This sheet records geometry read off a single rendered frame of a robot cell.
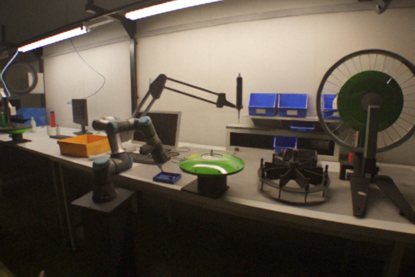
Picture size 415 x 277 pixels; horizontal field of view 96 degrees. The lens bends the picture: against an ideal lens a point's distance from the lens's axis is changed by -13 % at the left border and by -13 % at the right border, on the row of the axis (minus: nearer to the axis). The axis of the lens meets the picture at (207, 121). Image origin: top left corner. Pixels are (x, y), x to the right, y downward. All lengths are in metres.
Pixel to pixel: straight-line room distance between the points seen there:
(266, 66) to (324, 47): 0.46
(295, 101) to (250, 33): 0.67
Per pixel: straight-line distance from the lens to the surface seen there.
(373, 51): 1.28
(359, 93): 1.22
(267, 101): 1.81
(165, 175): 1.29
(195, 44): 2.11
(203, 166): 0.94
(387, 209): 1.17
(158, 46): 2.36
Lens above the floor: 1.39
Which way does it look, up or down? 7 degrees down
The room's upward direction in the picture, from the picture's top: straight up
